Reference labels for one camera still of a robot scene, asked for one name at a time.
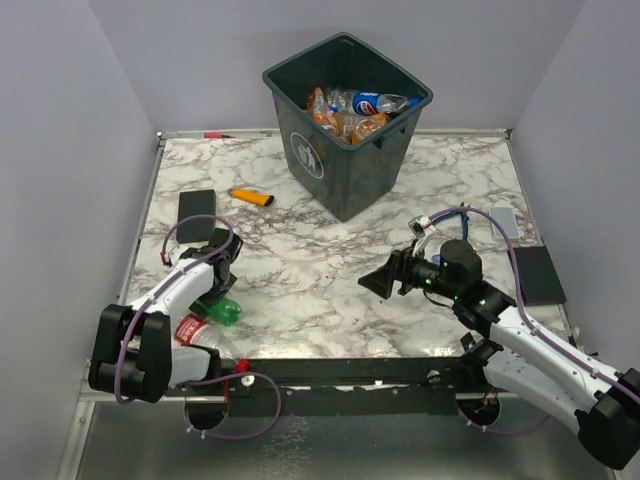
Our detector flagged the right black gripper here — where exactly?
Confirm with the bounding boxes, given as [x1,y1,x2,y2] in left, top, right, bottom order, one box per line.
[359,238,461,300]

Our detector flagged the small orange bottle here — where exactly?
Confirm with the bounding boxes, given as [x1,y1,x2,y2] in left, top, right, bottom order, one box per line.
[351,113,389,145]

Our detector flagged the crushed blue label bottle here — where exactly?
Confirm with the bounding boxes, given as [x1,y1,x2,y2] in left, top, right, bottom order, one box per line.
[327,89,421,116]

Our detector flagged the orange label large bottle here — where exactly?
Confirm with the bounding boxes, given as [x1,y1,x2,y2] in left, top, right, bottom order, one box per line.
[307,87,339,135]

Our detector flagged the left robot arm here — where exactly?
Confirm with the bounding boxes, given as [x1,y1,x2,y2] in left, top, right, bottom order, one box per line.
[88,228,243,403]

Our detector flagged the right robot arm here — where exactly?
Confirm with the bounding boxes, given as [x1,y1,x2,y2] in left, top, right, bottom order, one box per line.
[358,240,639,470]

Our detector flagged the dark green plastic bin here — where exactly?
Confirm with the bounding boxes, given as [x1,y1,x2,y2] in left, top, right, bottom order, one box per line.
[262,32,433,221]

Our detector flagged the orange utility knife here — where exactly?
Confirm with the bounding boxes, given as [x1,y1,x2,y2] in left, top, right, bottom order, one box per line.
[229,188,275,207]

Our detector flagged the green crushed bottle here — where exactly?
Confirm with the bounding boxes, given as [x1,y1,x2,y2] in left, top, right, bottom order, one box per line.
[189,298,242,326]

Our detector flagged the black box right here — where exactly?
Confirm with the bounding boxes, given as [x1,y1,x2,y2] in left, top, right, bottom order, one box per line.
[514,245,566,306]

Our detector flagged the red label bottle front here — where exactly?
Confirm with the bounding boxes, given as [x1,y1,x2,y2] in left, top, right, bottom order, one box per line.
[174,314,250,373]

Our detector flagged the black rectangular block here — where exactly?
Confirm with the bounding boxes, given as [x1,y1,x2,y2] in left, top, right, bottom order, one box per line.
[176,189,216,244]

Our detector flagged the red marker pen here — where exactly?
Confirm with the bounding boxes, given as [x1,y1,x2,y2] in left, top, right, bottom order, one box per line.
[203,132,235,139]

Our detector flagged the blue handled pliers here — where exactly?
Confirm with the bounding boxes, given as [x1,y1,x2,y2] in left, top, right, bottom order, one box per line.
[437,202,469,241]

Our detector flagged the black mounting rail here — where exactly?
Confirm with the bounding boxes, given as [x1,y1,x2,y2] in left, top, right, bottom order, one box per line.
[164,357,519,416]

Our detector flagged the white network switch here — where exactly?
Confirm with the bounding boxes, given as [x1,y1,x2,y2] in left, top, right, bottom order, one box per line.
[489,206,521,240]

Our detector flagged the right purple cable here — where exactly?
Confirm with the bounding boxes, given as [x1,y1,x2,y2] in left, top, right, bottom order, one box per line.
[427,206,640,405]

